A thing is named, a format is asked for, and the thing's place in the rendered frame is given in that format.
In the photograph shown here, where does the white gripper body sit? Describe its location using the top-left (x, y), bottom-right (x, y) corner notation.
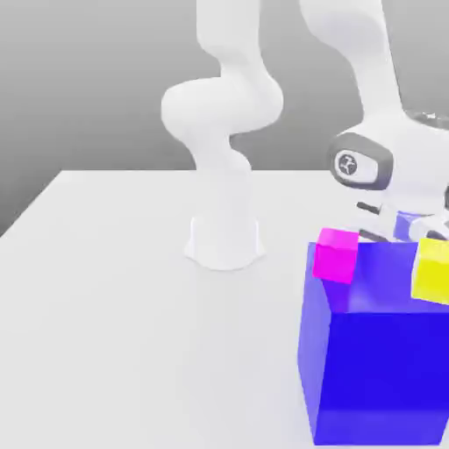
top-left (394, 210), bottom-right (449, 244)

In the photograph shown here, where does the small yellow cube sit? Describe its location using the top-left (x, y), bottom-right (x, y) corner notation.
top-left (410, 237), bottom-right (449, 306)

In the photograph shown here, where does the small magenta cube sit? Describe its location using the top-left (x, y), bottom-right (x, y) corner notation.
top-left (311, 227), bottom-right (360, 286)

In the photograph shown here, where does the large blue box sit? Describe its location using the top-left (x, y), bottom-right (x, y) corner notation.
top-left (296, 240), bottom-right (449, 447)

